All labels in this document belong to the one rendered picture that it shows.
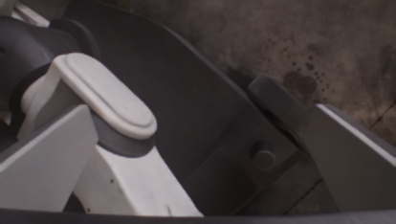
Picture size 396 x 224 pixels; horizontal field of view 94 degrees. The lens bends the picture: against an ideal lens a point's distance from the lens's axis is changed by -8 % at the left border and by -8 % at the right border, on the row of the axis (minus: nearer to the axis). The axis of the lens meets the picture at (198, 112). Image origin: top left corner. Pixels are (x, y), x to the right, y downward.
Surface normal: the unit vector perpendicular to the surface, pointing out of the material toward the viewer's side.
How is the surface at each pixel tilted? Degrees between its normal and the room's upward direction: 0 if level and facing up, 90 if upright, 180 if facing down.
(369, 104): 0
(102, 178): 18
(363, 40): 0
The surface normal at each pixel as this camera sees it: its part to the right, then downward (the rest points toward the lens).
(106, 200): -0.48, -0.07
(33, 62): 0.31, -0.44
